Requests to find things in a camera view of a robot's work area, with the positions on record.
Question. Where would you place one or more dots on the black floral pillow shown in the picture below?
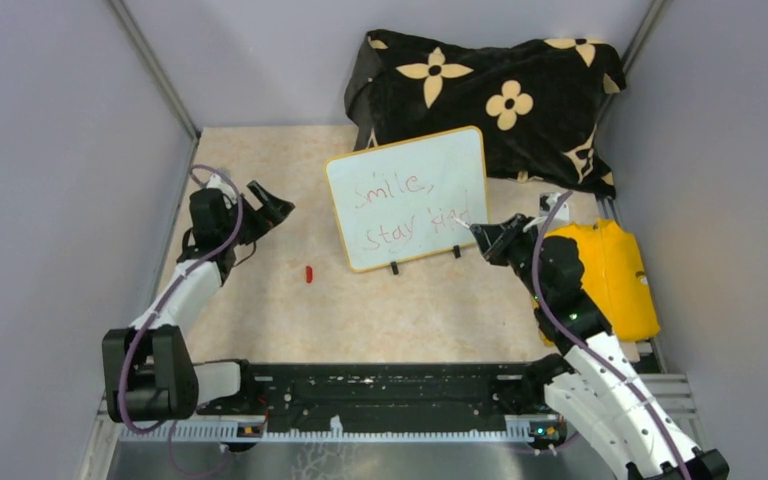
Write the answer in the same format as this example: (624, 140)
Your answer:
(535, 103)

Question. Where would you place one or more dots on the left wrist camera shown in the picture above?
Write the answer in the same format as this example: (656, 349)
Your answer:
(218, 180)

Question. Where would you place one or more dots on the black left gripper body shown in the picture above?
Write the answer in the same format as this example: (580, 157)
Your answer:
(250, 229)

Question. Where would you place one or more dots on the yellow cloth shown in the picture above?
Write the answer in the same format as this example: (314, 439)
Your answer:
(614, 276)

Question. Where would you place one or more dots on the yellow framed whiteboard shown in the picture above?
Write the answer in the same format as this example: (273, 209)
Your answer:
(397, 202)

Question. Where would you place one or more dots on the white red capped marker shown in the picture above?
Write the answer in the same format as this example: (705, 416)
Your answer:
(462, 223)

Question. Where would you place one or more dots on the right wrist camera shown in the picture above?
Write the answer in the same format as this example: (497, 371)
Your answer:
(548, 201)

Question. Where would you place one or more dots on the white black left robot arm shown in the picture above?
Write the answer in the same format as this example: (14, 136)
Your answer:
(150, 377)

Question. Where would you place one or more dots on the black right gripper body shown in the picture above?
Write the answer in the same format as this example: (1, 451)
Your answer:
(526, 246)

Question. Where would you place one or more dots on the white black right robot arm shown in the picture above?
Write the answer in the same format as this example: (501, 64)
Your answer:
(593, 384)

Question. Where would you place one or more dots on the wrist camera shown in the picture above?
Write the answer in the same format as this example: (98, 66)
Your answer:
(218, 180)
(548, 201)

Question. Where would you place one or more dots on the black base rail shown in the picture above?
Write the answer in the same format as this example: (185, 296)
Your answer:
(502, 402)

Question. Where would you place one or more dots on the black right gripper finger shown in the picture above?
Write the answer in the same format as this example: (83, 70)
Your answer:
(492, 232)
(496, 253)

